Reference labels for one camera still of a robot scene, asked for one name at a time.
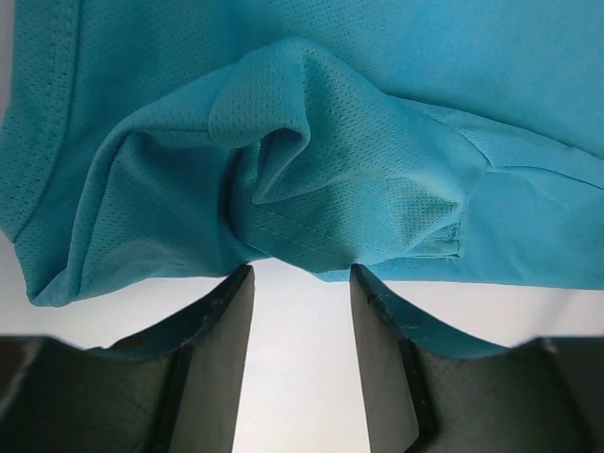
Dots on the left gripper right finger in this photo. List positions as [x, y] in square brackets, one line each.
[430, 387]

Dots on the teal t-shirt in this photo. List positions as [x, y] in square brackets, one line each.
[427, 140]

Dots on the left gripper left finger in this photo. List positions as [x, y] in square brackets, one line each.
[172, 387]

